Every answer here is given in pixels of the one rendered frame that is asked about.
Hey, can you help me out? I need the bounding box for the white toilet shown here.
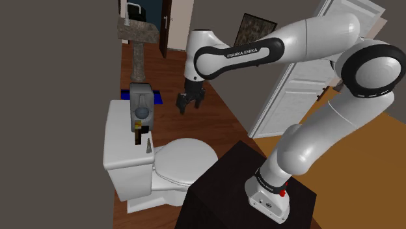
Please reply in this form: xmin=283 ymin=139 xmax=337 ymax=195
xmin=102 ymin=99 xmax=219 ymax=214

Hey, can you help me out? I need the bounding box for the black robot stand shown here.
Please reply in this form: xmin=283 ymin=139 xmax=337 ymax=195
xmin=174 ymin=140 xmax=318 ymax=229

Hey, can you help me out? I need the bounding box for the dark brown door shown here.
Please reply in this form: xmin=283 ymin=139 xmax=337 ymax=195
xmin=159 ymin=0 xmax=173 ymax=59

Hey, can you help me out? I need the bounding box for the marble pedestal sink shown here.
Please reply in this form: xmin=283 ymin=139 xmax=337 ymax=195
xmin=116 ymin=2 xmax=160 ymax=82

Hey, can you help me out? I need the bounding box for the blue floor mat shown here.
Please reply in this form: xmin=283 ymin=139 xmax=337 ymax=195
xmin=120 ymin=89 xmax=164 ymax=105

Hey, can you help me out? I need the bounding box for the dark framed wall picture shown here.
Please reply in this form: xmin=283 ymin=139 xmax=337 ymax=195
xmin=234 ymin=12 xmax=278 ymax=47

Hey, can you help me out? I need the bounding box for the small brown and yellow bottle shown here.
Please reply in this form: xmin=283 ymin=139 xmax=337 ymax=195
xmin=133 ymin=120 xmax=149 ymax=146

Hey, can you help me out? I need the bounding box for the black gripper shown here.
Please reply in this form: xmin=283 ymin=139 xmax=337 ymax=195
xmin=176 ymin=77 xmax=206 ymax=115

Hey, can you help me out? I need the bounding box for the grey box with round knob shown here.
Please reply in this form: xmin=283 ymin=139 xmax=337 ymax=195
xmin=129 ymin=83 xmax=156 ymax=133

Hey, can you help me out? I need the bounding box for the white panelled door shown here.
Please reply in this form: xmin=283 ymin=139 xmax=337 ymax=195
xmin=248 ymin=0 xmax=388 ymax=139

